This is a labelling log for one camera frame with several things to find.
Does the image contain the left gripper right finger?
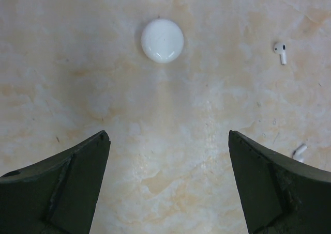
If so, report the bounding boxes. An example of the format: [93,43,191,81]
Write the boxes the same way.
[228,131,330,233]

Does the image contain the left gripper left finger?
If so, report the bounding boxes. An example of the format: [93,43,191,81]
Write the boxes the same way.
[1,131,111,233]

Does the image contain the white earbud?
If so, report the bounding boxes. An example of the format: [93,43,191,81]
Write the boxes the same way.
[292,144,308,163]
[274,42,287,65]

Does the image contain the white earbud case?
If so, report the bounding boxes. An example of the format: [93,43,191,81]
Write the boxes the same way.
[141,19,184,64]

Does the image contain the white earbud beside black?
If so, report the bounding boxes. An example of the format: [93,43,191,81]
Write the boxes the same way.
[274,42,287,65]

